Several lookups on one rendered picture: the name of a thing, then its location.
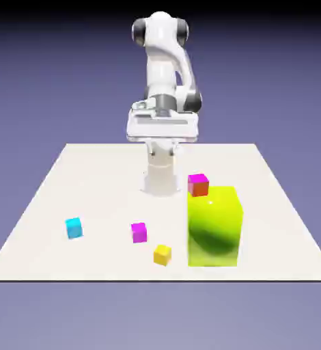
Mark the large lime box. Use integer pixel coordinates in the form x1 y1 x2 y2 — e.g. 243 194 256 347
186 185 245 268

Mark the small cyan cube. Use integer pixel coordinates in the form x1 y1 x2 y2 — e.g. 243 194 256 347
64 217 84 241

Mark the small yellow cube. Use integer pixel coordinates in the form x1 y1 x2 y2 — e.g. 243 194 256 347
152 243 173 267

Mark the small magenta cube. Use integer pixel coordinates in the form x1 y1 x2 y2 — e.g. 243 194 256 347
187 173 210 198
130 221 148 244

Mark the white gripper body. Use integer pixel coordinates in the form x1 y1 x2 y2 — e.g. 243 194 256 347
126 108 200 144

